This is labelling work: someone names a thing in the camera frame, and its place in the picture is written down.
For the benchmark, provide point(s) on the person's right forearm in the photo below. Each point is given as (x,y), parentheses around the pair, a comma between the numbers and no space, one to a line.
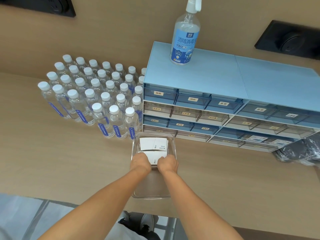
(200,209)

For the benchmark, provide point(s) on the black wall socket strip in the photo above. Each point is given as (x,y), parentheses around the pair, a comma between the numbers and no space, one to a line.
(50,4)
(287,39)

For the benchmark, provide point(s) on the label stack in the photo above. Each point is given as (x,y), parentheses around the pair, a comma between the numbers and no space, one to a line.
(150,143)
(155,157)

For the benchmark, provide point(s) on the group of clear water bottles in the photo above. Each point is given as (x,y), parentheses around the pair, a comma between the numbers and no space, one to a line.
(87,97)

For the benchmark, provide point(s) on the person's shoe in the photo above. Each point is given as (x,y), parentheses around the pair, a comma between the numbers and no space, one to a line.
(125,216)
(147,221)

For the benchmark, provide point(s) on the person's left hand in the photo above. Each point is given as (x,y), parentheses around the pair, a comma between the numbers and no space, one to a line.
(141,162)

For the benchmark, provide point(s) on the clear plastic tray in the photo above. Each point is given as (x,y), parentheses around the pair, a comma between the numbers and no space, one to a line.
(157,184)

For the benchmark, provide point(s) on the person's left forearm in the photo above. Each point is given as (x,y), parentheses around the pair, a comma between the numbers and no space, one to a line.
(100,209)

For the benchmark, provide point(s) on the person's right hand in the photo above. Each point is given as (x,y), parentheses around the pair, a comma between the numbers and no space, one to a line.
(168,164)

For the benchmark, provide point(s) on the black plastic bag bundle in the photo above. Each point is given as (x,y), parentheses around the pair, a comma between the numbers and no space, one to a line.
(300,151)

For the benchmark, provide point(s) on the person's right shoe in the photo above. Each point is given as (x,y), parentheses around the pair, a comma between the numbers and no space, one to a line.
(147,221)

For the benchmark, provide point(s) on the blue label spray bottle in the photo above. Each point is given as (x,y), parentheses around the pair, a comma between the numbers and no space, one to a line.
(185,42)

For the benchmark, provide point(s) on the person's left shoe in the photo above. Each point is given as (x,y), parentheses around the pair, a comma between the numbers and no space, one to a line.
(125,216)

